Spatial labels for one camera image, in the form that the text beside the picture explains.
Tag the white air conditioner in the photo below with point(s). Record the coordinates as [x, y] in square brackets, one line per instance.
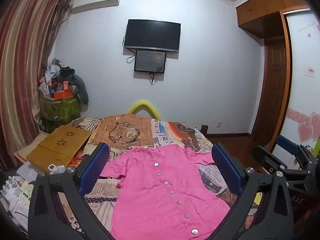
[96, 0]

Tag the striped curtain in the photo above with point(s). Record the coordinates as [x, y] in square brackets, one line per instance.
[22, 67]

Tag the small white device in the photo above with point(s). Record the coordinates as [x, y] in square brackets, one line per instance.
[52, 167]

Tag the wooden lap tray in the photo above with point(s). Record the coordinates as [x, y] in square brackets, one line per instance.
[57, 145]

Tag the small black monitor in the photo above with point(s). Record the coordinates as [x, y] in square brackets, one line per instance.
[150, 61]

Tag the orange box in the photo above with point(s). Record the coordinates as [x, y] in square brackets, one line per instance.
[62, 95]

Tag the black wall television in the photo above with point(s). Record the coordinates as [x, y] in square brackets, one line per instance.
[152, 35]

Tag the pile of papers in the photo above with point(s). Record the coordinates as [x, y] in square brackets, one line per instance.
[17, 195]

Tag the yellow foam tube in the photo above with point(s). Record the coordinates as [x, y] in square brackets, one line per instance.
[143, 108]

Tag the pile of clothes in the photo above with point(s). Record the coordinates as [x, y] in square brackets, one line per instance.
[56, 71]

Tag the dark wooden bed post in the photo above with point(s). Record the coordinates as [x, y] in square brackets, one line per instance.
[205, 128]

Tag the wooden wardrobe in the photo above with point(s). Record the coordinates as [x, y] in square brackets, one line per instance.
[300, 55]

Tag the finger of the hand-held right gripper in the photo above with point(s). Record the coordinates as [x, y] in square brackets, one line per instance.
[287, 143]
[267, 158]

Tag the green cloth-covered cabinet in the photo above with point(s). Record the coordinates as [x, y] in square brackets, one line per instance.
[60, 110]

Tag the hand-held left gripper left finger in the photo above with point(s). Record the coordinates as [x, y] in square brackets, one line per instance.
[96, 163]

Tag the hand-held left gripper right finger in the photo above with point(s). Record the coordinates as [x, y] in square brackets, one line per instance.
[225, 166]

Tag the pink buttoned cardigan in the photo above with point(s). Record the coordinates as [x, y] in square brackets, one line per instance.
[160, 192]

